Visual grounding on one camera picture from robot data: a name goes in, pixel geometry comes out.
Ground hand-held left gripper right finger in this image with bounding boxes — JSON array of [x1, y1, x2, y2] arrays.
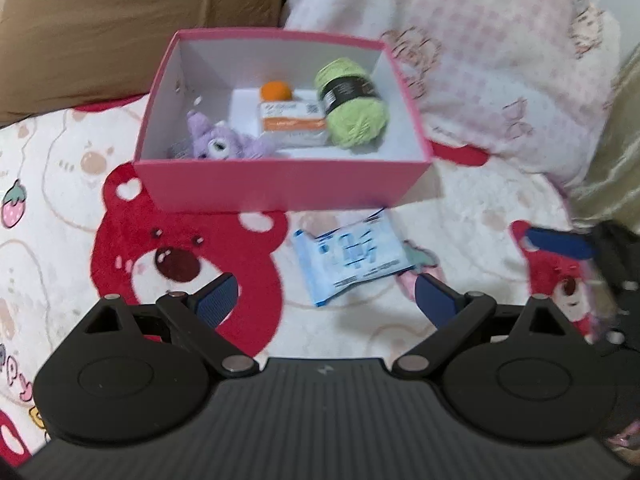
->
[[392, 272, 571, 378]]

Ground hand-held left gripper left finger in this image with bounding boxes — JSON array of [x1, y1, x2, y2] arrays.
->
[[82, 272, 261, 378]]

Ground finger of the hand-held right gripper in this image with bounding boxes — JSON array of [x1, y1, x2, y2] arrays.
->
[[526, 226, 597, 262]]

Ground white blue tissue packet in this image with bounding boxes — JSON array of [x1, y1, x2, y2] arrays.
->
[[292, 210, 419, 307]]

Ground pink cardboard box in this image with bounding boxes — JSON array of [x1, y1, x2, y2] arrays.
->
[[132, 29, 435, 211]]

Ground purple plush bear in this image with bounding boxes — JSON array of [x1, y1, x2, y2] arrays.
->
[[186, 110, 281, 161]]

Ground orange white small box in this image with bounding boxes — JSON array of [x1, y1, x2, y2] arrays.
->
[[259, 97, 331, 149]]

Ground green yarn ball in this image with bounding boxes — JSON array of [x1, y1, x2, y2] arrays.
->
[[314, 57, 390, 150]]

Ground orange makeup sponge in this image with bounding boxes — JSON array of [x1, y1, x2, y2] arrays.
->
[[260, 81, 295, 104]]

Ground beige satin cloth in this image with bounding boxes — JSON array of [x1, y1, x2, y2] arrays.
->
[[570, 45, 640, 236]]

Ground bear printed blanket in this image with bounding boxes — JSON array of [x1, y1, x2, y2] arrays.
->
[[0, 92, 640, 466]]

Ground pink checked pillow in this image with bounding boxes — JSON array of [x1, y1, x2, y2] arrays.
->
[[280, 0, 622, 192]]

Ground brown embroidered pillow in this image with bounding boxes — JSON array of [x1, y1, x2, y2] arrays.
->
[[0, 0, 292, 129]]

